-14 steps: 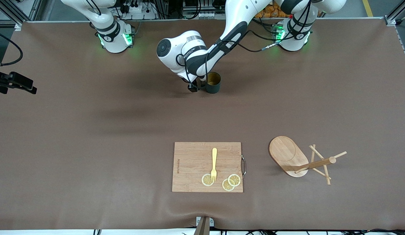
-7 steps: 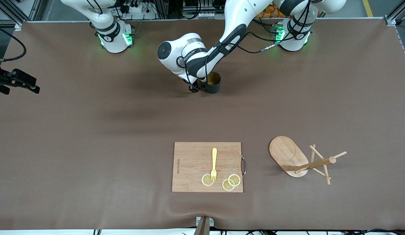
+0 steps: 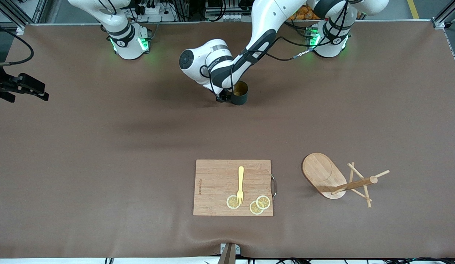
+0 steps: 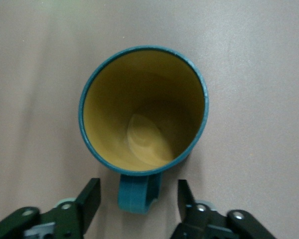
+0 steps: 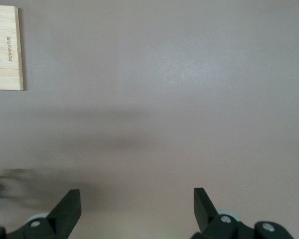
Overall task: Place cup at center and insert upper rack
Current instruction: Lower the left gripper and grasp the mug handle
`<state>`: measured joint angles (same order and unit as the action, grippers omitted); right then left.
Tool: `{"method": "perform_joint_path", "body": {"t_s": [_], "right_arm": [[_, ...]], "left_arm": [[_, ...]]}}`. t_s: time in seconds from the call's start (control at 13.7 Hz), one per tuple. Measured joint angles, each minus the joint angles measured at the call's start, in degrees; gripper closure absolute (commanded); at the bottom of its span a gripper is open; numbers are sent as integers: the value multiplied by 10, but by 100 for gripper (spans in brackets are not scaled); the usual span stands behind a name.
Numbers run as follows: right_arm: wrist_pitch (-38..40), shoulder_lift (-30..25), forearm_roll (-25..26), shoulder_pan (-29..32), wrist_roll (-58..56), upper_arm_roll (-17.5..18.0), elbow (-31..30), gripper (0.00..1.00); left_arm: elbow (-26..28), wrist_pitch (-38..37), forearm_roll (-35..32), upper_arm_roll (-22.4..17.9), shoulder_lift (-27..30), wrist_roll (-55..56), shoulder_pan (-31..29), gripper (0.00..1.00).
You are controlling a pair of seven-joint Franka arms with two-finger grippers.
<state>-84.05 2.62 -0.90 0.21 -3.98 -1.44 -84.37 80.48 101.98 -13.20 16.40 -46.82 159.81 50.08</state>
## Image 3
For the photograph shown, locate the yellow plastic fork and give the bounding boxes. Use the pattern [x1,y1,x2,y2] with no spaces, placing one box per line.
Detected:
[237,166,245,205]

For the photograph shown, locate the white power strip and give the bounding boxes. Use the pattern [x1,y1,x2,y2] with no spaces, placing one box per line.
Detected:
[138,4,176,22]

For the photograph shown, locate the wooden cutting board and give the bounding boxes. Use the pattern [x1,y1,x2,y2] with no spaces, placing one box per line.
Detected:
[193,159,277,217]

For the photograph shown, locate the grey socket strip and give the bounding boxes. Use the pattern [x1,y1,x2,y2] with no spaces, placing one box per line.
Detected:
[205,13,252,22]

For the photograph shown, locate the table cover mat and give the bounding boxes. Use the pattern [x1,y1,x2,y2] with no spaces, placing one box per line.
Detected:
[0,20,455,259]

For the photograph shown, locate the aluminium frame post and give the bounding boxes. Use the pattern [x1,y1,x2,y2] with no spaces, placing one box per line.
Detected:
[17,0,52,26]
[431,0,455,30]

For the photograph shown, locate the teal mug with yellow interior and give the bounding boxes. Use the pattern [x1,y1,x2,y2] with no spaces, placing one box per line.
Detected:
[231,81,249,106]

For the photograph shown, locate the wooden mug rack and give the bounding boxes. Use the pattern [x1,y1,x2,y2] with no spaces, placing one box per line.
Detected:
[302,153,390,209]

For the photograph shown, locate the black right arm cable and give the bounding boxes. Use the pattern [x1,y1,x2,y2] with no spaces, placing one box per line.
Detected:
[0,21,34,67]

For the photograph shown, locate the orange snack pile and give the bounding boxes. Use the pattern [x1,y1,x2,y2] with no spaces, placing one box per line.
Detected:
[286,4,323,21]

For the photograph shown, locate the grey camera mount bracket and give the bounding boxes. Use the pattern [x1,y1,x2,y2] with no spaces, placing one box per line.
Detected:
[217,243,241,264]

